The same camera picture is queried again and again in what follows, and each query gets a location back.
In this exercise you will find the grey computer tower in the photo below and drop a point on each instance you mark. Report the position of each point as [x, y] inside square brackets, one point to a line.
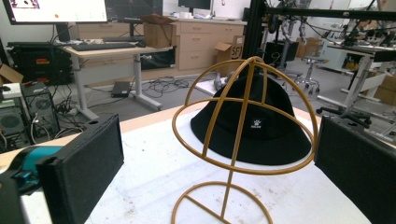
[11, 124]

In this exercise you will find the stack of black cases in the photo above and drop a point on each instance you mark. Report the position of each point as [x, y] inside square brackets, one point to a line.
[40, 62]

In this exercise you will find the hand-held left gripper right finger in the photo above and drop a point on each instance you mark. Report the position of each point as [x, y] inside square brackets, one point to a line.
[358, 168]

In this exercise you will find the dark computer monitor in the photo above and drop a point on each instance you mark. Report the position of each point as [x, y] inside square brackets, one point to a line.
[134, 9]

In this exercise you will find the black metal frame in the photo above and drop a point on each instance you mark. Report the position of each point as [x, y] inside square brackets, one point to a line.
[253, 28]

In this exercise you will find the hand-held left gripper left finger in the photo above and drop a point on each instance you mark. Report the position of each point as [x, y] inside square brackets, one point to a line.
[84, 168]

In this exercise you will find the black flat device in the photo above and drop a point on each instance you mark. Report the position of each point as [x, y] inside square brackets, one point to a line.
[120, 88]

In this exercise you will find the brown cardboard box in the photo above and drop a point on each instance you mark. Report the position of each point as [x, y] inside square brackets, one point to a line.
[158, 34]

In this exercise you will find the black keyboard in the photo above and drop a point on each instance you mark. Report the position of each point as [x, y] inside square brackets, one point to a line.
[102, 46]

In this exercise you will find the black bucket hat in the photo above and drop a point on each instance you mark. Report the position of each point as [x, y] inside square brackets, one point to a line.
[275, 141]

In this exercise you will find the large white-screen monitor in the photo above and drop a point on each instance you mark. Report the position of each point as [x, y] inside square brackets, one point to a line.
[62, 11]

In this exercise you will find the white work table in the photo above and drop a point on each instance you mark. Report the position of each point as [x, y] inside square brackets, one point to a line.
[358, 84]

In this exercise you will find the open printed cardboard box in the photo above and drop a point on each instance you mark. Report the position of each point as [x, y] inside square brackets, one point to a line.
[229, 51]

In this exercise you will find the white-legged wooden desk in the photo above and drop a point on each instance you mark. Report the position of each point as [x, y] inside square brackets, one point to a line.
[124, 50]

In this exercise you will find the metal swivel stool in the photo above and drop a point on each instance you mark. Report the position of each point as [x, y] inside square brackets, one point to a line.
[309, 74]

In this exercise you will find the black computer tower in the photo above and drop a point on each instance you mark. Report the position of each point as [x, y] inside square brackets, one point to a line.
[42, 109]

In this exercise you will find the beige drawer cabinet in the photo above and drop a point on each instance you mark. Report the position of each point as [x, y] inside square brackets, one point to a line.
[199, 40]

